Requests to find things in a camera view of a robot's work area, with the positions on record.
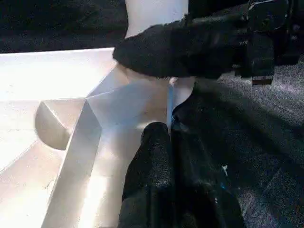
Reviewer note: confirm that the white plastic table leg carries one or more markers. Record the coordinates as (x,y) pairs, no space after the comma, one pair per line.
(156,14)

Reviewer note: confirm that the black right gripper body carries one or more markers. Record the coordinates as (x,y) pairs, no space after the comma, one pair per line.
(270,38)

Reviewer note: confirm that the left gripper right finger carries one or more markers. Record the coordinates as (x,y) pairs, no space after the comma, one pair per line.
(202,190)

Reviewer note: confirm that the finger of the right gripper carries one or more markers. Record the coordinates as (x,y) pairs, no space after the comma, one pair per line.
(180,47)

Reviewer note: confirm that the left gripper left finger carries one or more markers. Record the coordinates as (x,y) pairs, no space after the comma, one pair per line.
(149,185)

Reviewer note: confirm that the white plastic table top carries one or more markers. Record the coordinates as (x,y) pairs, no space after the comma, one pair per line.
(47,80)

